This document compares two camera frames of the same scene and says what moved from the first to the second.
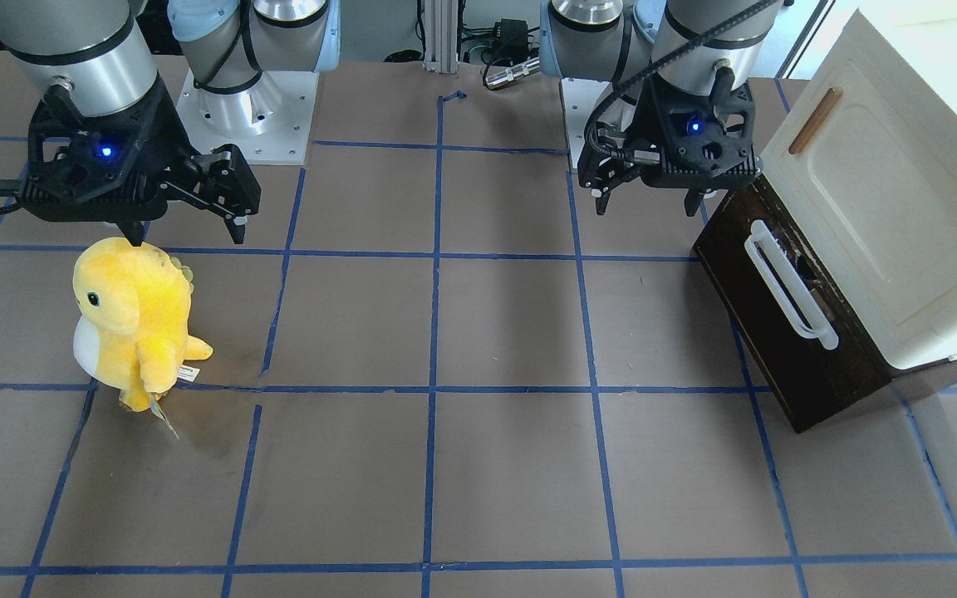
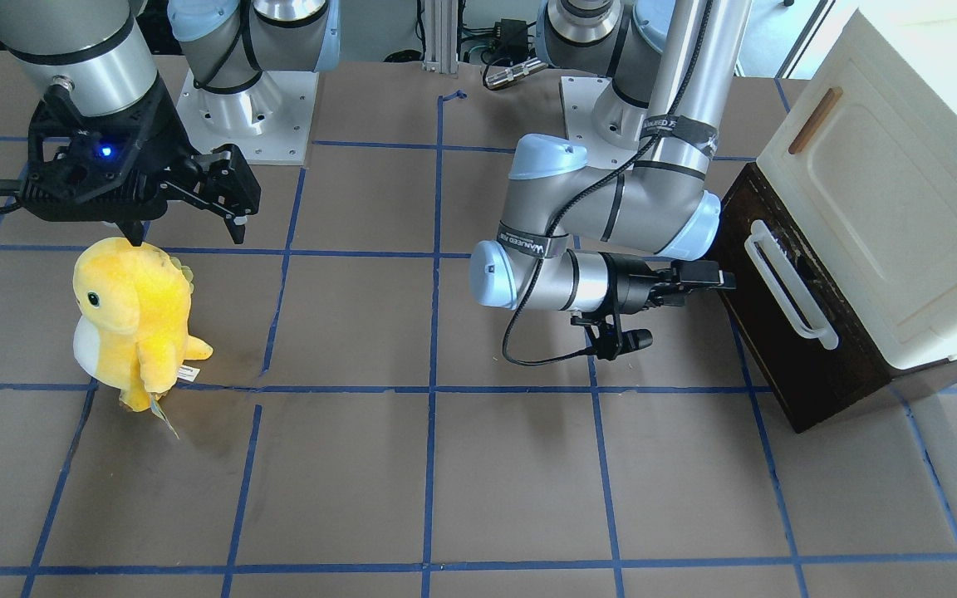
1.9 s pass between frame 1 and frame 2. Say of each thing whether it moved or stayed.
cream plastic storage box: stayed
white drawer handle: stayed
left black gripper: moved
